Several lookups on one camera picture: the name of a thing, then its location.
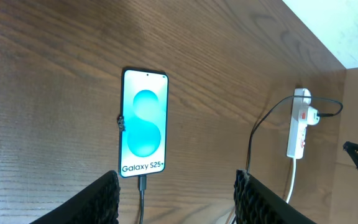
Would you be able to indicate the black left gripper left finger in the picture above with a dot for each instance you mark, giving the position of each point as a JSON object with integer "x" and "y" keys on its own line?
{"x": 97, "y": 203}

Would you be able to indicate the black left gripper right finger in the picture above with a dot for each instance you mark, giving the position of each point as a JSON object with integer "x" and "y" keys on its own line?
{"x": 255, "y": 203}

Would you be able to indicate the blue Galaxy smartphone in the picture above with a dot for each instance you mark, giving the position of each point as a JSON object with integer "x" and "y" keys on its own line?
{"x": 143, "y": 122}

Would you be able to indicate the white USB charger plug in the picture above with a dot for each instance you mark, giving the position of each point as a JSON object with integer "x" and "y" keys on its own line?
{"x": 308, "y": 115}

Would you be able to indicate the white power strip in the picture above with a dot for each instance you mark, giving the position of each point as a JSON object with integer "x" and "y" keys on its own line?
{"x": 297, "y": 132}

